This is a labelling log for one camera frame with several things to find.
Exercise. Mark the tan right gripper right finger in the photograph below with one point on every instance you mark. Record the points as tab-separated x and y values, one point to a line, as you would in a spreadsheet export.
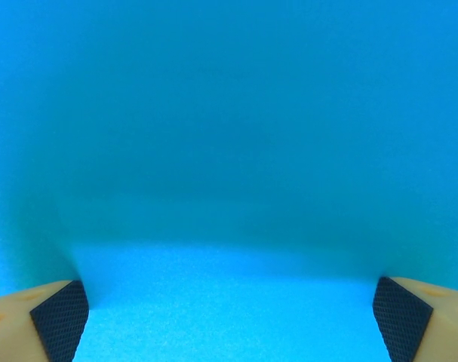
421	324

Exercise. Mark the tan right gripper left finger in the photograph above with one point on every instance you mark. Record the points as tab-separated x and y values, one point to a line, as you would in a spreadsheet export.
32	328

